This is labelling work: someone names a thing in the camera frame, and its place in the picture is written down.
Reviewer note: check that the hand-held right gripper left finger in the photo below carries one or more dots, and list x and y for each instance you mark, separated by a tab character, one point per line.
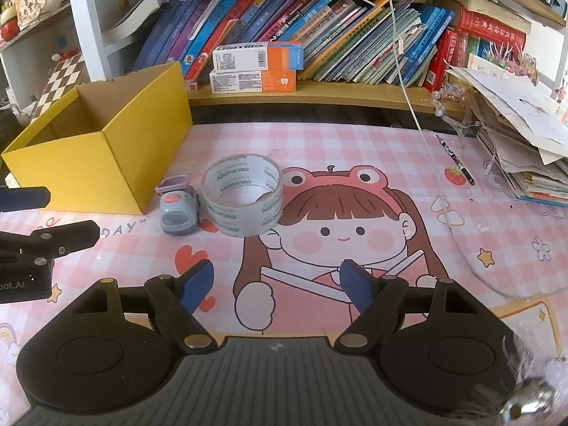
197	287

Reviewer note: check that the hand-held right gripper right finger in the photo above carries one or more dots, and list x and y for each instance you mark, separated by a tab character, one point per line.
355	287

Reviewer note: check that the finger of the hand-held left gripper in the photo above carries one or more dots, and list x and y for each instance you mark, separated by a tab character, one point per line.
75	234
22	199

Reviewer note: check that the yellow cardboard box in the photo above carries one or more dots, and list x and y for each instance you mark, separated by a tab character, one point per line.
75	168

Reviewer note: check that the grey purple toy car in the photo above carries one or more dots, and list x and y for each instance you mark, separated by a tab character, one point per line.
177	217

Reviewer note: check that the clear tape roll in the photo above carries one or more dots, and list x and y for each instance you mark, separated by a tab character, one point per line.
239	226

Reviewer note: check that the brown white chessboard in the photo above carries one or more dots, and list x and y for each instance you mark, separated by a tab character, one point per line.
62	80

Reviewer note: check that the pink checked cartoon desk mat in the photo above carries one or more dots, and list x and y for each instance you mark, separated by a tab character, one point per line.
377	155

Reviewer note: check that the black patterned pen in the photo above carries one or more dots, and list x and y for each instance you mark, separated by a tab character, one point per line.
455	159

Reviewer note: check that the wooden white bookshelf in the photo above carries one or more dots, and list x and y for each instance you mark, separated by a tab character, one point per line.
319	93

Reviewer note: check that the white open paperback book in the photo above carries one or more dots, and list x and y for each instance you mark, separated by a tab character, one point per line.
128	24

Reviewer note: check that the silver bell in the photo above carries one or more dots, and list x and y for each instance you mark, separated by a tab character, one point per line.
526	401

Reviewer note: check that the white orange toothpaste box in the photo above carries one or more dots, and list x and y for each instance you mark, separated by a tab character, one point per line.
248	57
244	83

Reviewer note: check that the grey fluffy pompom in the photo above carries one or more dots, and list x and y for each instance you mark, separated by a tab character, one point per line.
550	364

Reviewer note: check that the stack of papers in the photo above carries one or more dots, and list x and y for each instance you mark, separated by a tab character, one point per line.
523	111

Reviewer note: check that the row of colourful books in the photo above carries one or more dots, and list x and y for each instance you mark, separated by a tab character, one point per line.
355	35

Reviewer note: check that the colourful bead flower bunch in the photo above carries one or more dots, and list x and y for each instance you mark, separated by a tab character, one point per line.
514	62

